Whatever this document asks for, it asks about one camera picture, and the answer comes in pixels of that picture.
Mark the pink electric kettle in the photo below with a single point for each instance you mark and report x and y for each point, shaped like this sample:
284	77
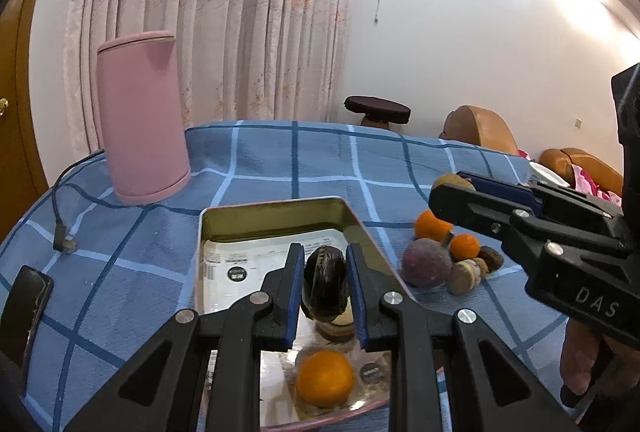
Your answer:
142	122

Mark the medium orange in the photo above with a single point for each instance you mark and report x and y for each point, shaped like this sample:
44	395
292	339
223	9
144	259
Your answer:
324	379

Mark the black smartphone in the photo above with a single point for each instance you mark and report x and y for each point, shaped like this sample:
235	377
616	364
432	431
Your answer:
22	312

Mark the pink metal tin box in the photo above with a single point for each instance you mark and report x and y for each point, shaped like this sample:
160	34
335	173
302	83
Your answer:
225	222

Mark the brass door knob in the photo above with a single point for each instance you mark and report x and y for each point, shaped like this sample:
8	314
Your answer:
2	106

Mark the dark brown water chestnut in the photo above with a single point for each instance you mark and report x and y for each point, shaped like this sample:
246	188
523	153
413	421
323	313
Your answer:
335	333
492	257
325	282

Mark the purple sweet potato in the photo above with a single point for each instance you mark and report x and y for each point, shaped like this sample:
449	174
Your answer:
425	262

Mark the white printed cup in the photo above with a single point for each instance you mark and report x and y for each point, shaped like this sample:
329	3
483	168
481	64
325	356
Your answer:
545	173

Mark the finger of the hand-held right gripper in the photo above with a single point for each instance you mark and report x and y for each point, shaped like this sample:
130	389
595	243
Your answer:
480	212
505	189

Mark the pink floral cloth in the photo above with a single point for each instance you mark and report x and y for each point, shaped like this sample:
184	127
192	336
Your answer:
587	184

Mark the wooden door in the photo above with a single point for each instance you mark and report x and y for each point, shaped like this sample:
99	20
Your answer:
20	137

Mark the person's right hand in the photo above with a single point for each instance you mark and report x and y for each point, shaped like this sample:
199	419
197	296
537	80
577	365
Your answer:
580	362

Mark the brown leather sofa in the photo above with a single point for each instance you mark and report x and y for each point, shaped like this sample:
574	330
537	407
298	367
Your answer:
585	164
480	127

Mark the cut taro piece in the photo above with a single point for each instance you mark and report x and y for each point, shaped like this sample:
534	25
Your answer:
462	278

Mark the large orange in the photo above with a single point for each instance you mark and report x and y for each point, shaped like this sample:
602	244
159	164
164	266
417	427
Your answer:
430	224

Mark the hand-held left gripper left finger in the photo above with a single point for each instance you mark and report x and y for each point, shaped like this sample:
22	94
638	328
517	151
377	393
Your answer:
296	297

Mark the tan round fruit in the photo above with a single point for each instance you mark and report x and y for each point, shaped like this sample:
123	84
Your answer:
450	181

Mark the dark round stool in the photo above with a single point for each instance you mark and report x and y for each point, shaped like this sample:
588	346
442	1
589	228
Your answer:
377	107

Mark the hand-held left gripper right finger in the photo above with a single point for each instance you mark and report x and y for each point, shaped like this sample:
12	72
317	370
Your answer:
356	297

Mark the small orange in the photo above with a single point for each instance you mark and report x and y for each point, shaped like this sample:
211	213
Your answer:
462	246

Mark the pink floral curtain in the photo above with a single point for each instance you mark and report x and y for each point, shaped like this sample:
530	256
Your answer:
225	22

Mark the blue plaid tablecloth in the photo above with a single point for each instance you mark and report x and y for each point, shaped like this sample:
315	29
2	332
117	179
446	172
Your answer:
300	162

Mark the white printed paper sheet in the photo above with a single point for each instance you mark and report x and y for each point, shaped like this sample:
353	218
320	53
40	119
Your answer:
240	262

